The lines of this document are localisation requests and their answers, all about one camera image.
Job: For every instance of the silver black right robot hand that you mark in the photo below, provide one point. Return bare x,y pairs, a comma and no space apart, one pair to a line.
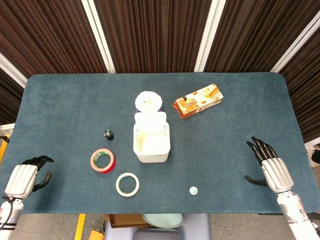
277,175

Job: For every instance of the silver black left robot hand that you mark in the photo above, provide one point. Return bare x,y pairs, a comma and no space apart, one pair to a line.
21,178

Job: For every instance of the small white bottle cap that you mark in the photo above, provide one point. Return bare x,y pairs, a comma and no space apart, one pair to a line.
193,190

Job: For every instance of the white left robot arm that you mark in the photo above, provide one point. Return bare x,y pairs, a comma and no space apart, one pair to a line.
7,217

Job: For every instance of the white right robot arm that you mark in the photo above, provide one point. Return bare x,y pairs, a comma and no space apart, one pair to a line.
296,215

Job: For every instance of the orange biscuit box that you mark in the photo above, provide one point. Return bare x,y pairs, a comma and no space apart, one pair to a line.
197,101

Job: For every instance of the white flip-lid trash bin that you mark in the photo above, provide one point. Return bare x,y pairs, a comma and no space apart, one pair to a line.
152,140

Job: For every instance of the blue table cloth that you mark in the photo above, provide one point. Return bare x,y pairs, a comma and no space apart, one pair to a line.
225,155

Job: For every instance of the yellow floor strip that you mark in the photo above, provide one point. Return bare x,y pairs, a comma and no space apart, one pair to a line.
80,226

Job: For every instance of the red tape roll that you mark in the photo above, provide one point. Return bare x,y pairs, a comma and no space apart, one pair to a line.
110,167

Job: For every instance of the orange object on floor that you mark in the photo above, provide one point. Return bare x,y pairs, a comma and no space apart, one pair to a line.
96,235

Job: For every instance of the grey plastic stool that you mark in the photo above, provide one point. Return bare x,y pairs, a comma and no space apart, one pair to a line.
195,227

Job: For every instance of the small black cylinder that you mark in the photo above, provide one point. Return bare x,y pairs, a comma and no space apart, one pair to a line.
109,135

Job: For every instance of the white masking tape roll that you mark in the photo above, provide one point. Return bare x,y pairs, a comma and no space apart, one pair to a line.
119,190

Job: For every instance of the pale green plate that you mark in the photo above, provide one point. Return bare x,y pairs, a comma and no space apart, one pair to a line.
162,220

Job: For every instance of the white round lid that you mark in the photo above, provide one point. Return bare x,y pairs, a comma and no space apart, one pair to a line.
148,101

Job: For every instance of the yellow frame bar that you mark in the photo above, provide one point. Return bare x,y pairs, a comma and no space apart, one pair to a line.
3,147

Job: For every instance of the white partition post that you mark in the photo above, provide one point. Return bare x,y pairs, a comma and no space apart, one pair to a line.
208,37
12,71
297,42
100,35

